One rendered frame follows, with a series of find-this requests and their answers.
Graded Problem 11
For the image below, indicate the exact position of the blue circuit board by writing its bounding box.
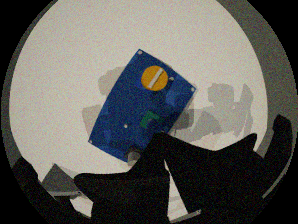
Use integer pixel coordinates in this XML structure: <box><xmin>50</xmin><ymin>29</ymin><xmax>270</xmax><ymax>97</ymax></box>
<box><xmin>88</xmin><ymin>48</ymin><xmax>196</xmax><ymax>169</ymax></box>

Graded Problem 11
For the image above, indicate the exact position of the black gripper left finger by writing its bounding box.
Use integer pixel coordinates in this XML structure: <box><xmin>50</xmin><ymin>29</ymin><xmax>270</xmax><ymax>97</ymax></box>
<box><xmin>73</xmin><ymin>133</ymin><xmax>170</xmax><ymax>217</ymax></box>

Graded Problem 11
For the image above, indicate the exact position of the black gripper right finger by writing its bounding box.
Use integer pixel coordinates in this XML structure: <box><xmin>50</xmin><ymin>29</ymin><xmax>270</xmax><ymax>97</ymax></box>
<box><xmin>158</xmin><ymin>132</ymin><xmax>258</xmax><ymax>214</ymax></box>

